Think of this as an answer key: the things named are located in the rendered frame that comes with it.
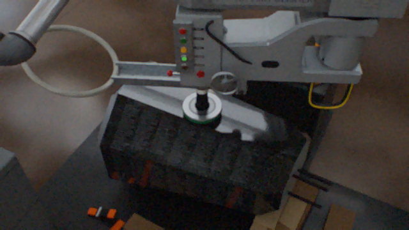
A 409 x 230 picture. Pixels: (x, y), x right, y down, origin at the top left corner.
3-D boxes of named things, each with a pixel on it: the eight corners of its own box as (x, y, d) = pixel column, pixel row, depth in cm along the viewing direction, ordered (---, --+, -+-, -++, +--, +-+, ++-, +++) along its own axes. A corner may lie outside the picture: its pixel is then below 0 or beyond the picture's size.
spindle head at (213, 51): (252, 63, 228) (259, -12, 196) (253, 93, 213) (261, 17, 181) (184, 61, 230) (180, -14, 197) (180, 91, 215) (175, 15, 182)
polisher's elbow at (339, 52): (314, 46, 214) (321, 13, 200) (351, 45, 215) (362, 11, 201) (323, 72, 201) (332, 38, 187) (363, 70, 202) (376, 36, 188)
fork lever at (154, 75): (246, 70, 230) (248, 63, 227) (247, 96, 217) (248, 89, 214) (117, 64, 232) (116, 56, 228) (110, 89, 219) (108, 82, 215)
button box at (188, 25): (193, 69, 206) (192, 20, 185) (193, 73, 204) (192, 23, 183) (177, 69, 206) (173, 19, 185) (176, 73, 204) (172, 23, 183)
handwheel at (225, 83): (240, 83, 214) (241, 59, 203) (240, 97, 208) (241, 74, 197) (209, 82, 215) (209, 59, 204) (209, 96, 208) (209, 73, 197)
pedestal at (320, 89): (259, 86, 374) (267, 14, 320) (333, 112, 353) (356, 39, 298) (225, 139, 335) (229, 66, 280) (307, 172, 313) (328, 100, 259)
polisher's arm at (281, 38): (347, 73, 228) (372, -8, 192) (354, 105, 213) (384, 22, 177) (207, 68, 232) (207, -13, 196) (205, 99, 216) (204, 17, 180)
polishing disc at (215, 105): (204, 127, 229) (204, 126, 228) (174, 108, 238) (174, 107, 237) (229, 105, 240) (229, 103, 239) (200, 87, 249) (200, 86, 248)
